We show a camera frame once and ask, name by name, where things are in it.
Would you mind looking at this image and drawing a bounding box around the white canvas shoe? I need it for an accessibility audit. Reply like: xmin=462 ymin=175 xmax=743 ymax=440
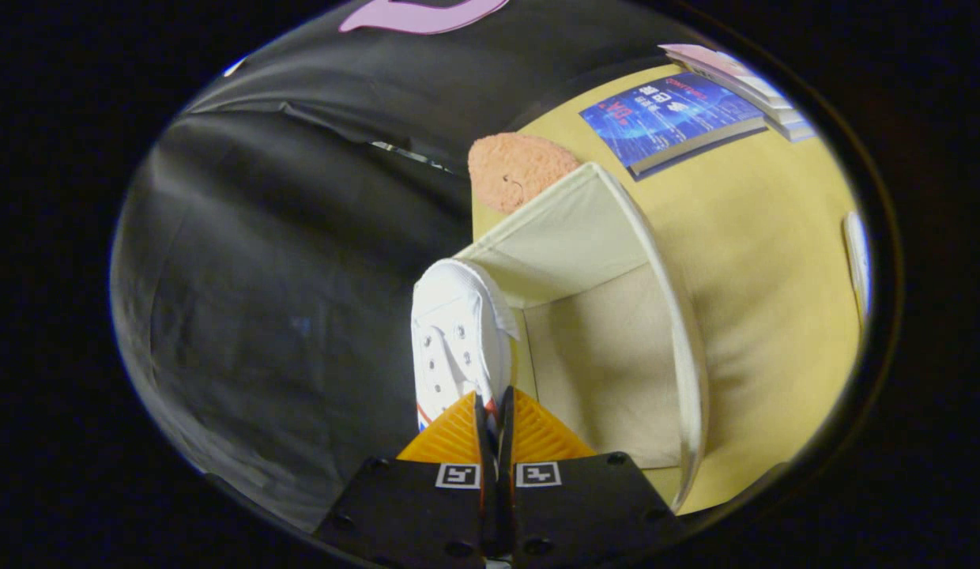
xmin=411 ymin=258 xmax=521 ymax=431
xmin=842 ymin=210 xmax=872 ymax=325

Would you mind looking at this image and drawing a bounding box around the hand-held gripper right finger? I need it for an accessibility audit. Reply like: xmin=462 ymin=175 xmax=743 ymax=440
xmin=498 ymin=386 xmax=684 ymax=569

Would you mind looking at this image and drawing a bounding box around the blue cover book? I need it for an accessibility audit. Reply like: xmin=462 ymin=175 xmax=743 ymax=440
xmin=579 ymin=71 xmax=767 ymax=181

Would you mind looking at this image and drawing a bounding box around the pink cover book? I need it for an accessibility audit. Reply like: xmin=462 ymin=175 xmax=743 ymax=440
xmin=660 ymin=43 xmax=791 ymax=107

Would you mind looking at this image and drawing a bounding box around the grey-blue cover book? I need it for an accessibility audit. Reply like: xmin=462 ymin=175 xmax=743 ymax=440
xmin=763 ymin=103 xmax=819 ymax=143

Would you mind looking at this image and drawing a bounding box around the beige fabric storage box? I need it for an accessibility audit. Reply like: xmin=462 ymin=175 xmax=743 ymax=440
xmin=450 ymin=162 xmax=710 ymax=513

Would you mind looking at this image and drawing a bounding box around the white cover book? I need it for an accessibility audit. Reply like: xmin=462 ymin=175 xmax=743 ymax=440
xmin=743 ymin=79 xmax=807 ymax=127

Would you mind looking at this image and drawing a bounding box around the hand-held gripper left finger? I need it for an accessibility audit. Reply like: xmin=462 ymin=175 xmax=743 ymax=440
xmin=312 ymin=391 xmax=495 ymax=569

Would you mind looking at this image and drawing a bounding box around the orange sponge ball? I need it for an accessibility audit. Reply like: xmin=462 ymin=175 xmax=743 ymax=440
xmin=467 ymin=132 xmax=582 ymax=216

